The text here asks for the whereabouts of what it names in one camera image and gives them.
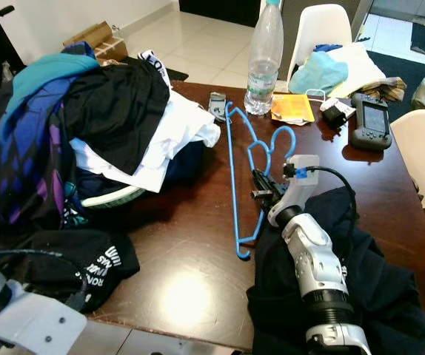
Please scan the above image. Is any blue plastic hanger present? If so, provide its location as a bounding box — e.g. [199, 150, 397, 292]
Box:
[225, 102, 296, 260]

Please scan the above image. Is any dark navy garment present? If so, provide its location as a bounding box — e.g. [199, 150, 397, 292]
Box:
[246, 186, 425, 355]

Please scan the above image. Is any orange packet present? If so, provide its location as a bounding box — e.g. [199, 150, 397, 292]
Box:
[270, 92, 315, 125]

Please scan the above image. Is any small white grey box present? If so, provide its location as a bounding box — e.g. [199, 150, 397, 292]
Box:
[207, 91, 228, 123]

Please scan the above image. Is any black charger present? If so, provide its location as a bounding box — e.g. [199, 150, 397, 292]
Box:
[320, 98, 355, 130]

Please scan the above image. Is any clear plastic water bottle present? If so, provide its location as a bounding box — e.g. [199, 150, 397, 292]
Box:
[244, 0, 285, 116]

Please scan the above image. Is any teal cloth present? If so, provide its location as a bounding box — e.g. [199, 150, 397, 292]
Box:
[288, 50, 349, 95]

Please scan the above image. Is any black handheld device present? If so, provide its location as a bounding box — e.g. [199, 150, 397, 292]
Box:
[349, 92, 393, 151]

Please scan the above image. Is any white laundry basket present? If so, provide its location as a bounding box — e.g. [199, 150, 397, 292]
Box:
[76, 183, 147, 210]

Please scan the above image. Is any white cloth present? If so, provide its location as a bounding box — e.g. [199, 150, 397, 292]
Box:
[324, 42, 389, 97]

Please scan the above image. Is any black garment white lettering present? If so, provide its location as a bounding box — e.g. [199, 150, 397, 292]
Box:
[13, 228, 141, 311]

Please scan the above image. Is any flat cardboard box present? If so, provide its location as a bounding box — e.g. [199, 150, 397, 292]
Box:
[62, 21, 128, 60]

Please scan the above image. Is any blue purple patterned garment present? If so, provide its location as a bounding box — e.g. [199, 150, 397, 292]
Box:
[0, 74, 73, 226]

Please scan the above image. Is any teal garment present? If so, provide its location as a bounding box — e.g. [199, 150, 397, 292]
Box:
[0, 52, 101, 145]

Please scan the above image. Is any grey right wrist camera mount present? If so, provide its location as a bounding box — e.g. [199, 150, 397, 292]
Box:
[268, 155, 321, 226]

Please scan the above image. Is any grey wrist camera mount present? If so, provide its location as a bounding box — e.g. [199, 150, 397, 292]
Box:
[0, 288, 87, 355]
[268, 155, 321, 226]

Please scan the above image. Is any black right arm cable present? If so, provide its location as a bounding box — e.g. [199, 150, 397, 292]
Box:
[290, 164, 358, 245]

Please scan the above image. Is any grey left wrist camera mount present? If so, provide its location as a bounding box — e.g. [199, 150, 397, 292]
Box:
[0, 288, 87, 355]

